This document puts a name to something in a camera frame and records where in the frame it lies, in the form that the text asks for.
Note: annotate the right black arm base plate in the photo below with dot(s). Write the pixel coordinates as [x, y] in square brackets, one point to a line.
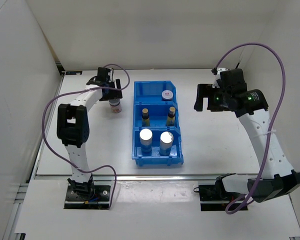
[211, 201]

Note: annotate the white-lid sauce jar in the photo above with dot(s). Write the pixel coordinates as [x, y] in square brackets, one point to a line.
[167, 95]
[115, 105]

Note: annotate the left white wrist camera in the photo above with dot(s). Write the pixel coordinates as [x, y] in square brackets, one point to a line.
[104, 75]

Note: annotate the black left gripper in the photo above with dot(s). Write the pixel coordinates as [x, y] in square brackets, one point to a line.
[116, 94]

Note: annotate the front aluminium rail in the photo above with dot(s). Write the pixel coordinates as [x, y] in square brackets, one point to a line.
[141, 177]

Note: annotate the yellow-label brown bottle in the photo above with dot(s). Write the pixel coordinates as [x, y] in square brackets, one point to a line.
[170, 121]
[145, 117]

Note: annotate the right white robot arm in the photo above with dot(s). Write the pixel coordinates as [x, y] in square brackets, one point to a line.
[276, 176]

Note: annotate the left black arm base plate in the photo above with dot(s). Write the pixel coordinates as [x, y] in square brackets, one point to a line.
[98, 200]

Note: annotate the blue three-compartment plastic bin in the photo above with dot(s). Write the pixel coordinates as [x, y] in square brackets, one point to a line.
[148, 94]

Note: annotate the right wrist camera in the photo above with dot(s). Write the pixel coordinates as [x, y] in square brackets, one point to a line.
[230, 79]

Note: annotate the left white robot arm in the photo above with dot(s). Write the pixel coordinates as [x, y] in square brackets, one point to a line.
[73, 130]

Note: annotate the blue-label silver-lid shaker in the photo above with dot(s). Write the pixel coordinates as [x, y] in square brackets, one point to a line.
[146, 138]
[166, 142]

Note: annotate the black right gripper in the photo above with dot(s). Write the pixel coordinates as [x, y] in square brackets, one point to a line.
[205, 91]

